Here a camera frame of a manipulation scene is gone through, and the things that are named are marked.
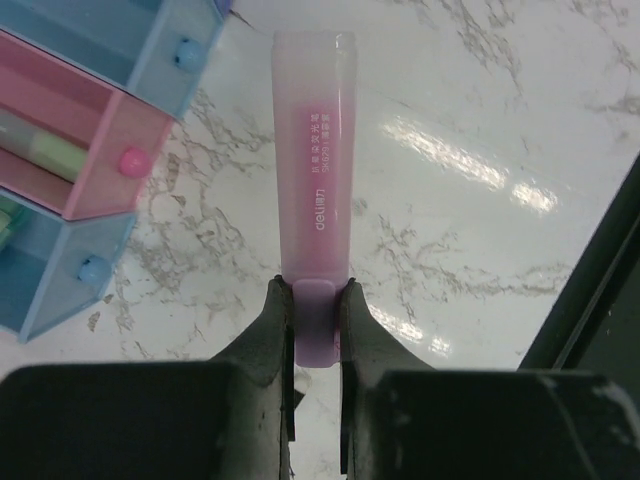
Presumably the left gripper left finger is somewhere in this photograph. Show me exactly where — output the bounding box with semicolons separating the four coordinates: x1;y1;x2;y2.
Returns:
1;278;295;479

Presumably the pink highlighter pen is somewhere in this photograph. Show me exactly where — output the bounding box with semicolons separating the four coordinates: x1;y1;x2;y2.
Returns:
271;31;357;368

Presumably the light blue drawer box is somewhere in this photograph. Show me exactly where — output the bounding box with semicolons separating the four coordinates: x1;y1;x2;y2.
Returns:
1;188;136;343

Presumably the green highlighter pen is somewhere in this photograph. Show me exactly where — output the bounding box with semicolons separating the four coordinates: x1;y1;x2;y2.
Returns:
1;109;88;182

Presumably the pink drawer box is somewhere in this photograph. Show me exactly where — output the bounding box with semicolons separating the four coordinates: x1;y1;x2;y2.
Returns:
1;32;173;220

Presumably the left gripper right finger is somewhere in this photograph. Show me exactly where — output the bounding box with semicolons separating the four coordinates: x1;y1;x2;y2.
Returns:
338;281;639;479

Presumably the teal blue drawer box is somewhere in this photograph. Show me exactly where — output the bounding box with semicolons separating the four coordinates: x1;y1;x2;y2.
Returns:
1;0;231;119

